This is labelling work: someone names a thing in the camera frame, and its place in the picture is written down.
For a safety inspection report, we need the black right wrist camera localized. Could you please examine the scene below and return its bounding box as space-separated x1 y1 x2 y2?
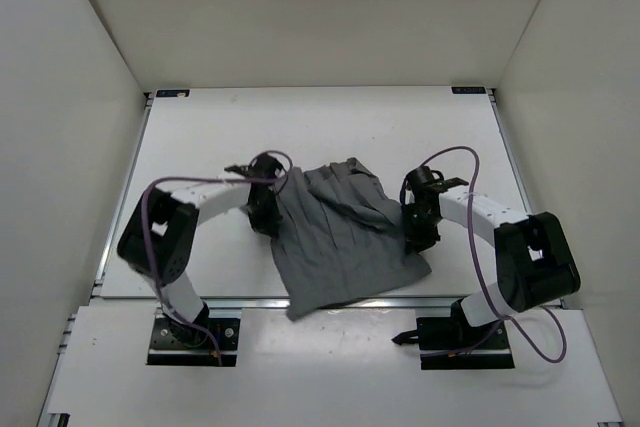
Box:
404 166 444 196

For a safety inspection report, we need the right corner label sticker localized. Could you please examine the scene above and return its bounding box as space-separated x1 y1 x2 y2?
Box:
451 86 486 95

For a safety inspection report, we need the left corner label sticker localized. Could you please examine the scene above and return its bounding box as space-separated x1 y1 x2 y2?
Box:
155 89 190 98

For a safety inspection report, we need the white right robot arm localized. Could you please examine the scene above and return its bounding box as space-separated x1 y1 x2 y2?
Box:
400 168 581 348

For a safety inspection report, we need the aluminium table rail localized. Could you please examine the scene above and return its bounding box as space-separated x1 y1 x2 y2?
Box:
99 294 566 312

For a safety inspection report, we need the corner label sticker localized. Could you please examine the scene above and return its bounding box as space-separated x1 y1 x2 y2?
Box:
451 86 486 95
155 89 190 98

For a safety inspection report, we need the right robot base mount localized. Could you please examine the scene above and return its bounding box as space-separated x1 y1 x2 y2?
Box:
391 301 515 371

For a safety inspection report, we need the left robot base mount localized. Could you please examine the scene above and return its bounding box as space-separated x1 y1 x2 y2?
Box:
147 311 241 368

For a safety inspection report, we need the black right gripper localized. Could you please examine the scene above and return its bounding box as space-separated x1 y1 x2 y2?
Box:
401 203 441 254

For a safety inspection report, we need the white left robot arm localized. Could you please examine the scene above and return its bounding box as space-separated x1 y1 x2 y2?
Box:
117 151 288 345

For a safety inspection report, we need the grey pleated skirt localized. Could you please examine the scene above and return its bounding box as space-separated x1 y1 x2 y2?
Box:
271 157 432 321

